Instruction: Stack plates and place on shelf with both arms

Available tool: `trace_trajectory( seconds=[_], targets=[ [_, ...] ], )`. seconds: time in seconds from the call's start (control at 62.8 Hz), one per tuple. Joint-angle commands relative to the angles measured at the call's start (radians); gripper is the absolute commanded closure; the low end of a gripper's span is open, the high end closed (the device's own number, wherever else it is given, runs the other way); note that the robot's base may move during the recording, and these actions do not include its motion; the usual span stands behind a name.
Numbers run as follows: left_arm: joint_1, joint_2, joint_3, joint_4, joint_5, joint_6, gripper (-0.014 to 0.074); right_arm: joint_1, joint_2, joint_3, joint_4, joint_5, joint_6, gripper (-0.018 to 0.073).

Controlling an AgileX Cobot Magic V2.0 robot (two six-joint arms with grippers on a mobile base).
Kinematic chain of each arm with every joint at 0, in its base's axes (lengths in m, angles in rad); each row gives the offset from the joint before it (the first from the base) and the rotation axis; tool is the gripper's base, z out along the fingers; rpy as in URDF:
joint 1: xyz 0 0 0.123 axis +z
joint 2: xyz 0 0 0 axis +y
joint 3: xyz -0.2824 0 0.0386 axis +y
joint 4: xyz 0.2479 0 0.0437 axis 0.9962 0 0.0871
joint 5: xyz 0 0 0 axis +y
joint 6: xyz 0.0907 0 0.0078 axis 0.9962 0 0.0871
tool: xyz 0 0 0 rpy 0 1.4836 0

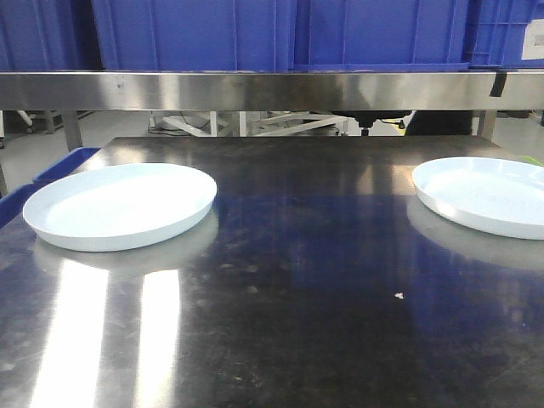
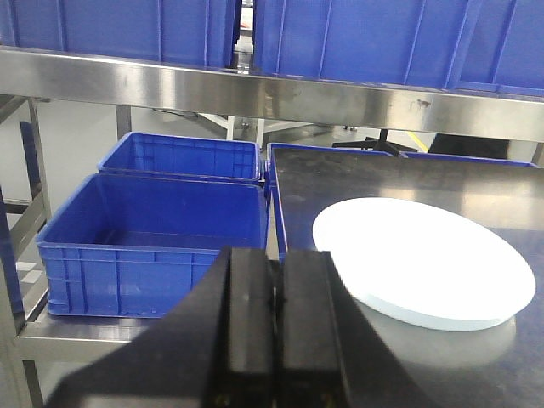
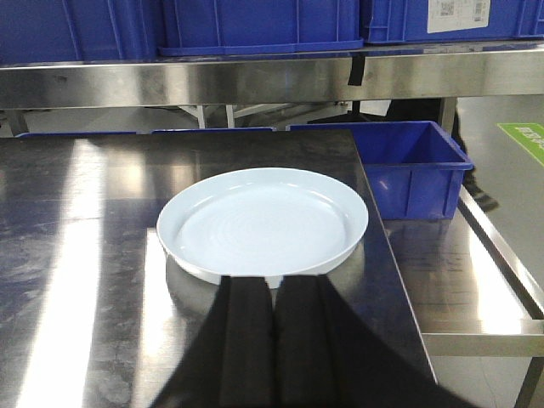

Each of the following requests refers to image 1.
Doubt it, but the light blue plate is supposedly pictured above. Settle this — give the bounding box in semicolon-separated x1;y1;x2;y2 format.
412;156;543;241
22;163;218;252

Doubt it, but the steel shelf leg left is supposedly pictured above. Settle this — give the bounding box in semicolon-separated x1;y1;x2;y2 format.
60;110;82;151

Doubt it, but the steel shelf leg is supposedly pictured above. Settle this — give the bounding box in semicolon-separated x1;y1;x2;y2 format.
60;110;82;151
473;110;498;141

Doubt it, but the steel shelf leg right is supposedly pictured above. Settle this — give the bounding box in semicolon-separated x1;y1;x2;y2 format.
473;110;498;141

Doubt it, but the black chair base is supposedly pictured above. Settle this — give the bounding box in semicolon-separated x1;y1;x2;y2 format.
331;110;412;136

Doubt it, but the blue plastic crate right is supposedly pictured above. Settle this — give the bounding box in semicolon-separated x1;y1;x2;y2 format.
293;1;543;72

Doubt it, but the blue plastic crate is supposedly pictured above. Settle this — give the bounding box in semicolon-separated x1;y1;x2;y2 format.
92;1;296;72
293;1;543;72
1;1;102;72

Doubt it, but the blue plastic crate middle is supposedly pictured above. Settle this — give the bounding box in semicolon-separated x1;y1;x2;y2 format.
92;1;296;72

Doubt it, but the black tape strip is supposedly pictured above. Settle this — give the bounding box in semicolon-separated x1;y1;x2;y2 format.
490;71;507;98

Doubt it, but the green object at table edge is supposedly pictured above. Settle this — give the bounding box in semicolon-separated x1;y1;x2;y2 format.
518;156;544;167

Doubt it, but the blue bin beside table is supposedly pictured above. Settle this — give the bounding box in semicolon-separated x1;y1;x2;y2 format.
1;147;99;228

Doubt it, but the blue plastic crate left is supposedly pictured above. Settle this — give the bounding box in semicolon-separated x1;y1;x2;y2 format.
1;1;102;72

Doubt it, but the white label on crate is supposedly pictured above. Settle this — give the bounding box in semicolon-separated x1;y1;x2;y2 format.
521;19;544;60

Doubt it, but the white metal frame background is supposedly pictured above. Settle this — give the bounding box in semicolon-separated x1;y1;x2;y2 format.
148;110;350;138

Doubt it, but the stainless steel shelf rail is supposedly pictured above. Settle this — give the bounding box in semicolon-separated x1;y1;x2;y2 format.
1;70;543;111

